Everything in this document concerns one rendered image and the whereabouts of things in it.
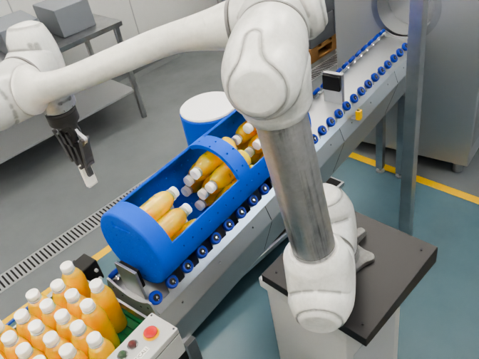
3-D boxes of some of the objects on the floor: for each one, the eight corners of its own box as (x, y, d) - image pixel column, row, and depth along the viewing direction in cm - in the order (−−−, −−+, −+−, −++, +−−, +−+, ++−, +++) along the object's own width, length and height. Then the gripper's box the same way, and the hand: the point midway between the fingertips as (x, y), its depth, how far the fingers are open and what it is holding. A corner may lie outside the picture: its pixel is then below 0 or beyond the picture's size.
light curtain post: (412, 238, 287) (435, -86, 185) (408, 244, 283) (428, -82, 181) (402, 234, 290) (418, -86, 188) (398, 241, 287) (412, -81, 185)
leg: (405, 174, 332) (410, 92, 295) (402, 179, 329) (406, 96, 291) (397, 172, 335) (400, 90, 298) (393, 177, 332) (396, 95, 295)
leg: (385, 169, 340) (388, 87, 302) (382, 174, 337) (383, 92, 299) (378, 167, 343) (378, 86, 306) (374, 172, 340) (374, 90, 302)
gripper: (31, 110, 121) (67, 186, 136) (63, 121, 114) (97, 199, 128) (55, 96, 126) (88, 170, 140) (88, 105, 118) (117, 183, 133)
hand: (88, 174), depth 132 cm, fingers closed
